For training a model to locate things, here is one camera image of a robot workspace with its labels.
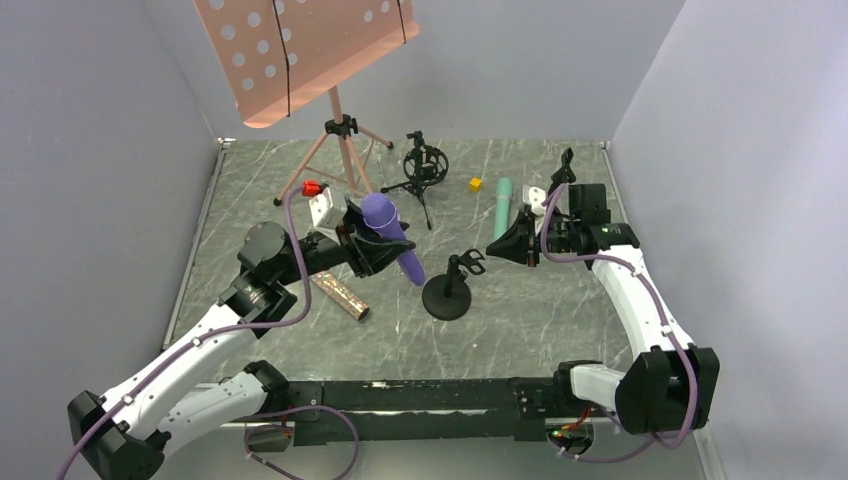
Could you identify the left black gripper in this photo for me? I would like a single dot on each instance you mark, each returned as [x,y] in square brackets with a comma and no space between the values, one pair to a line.
[357,245]

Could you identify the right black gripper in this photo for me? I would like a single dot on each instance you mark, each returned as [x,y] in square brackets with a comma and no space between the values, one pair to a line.
[536,235]

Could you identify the purple microphone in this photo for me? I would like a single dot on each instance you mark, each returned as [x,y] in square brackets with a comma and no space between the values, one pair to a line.
[381,215]

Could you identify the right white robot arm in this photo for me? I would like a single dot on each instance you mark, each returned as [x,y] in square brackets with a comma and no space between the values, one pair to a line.
[669,386]

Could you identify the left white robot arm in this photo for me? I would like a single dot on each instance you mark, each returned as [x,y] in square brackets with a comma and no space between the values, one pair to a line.
[129,431]

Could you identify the black round-base mic stand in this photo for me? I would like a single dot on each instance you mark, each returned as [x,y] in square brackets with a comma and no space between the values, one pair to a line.
[447,297]

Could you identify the pink music stand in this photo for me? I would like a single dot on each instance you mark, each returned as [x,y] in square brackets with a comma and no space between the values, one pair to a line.
[278,56]

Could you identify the teal microphone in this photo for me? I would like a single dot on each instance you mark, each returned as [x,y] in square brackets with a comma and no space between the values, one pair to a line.
[503,198]

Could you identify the glitter silver microphone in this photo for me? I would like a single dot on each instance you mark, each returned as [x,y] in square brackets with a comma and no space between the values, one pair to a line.
[341,294]

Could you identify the yellow cube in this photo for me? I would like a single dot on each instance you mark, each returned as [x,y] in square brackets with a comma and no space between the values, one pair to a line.
[475,184]

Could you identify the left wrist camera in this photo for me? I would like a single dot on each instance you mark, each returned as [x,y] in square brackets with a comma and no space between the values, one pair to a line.
[327,205]

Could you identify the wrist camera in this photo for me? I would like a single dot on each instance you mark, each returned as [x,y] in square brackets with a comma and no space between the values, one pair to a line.
[534,199]
[327,205]

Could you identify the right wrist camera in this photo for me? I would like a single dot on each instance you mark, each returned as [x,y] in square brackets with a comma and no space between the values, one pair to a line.
[534,199]

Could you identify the black tripod shock mount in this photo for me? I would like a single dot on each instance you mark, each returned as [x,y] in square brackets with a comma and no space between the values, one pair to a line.
[424,166]

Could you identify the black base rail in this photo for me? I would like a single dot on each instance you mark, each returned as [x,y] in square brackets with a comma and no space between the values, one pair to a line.
[520,408]

